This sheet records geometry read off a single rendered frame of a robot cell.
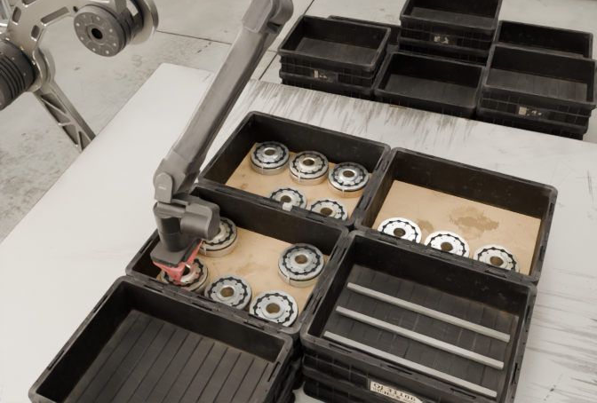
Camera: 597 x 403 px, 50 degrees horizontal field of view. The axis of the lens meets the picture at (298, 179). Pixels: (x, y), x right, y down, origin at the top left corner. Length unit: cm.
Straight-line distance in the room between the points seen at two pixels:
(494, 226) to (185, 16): 290
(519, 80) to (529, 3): 165
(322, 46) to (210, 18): 139
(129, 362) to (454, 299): 69
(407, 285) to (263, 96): 97
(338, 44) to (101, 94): 136
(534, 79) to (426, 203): 121
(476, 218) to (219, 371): 71
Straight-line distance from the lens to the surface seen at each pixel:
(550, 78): 276
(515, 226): 163
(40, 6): 201
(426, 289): 146
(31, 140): 339
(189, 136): 123
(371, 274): 147
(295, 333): 126
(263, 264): 149
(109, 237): 180
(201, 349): 138
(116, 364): 140
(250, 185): 167
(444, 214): 161
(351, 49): 280
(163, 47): 386
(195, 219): 125
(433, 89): 279
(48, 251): 182
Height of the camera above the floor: 199
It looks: 44 degrees down
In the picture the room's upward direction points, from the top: 2 degrees counter-clockwise
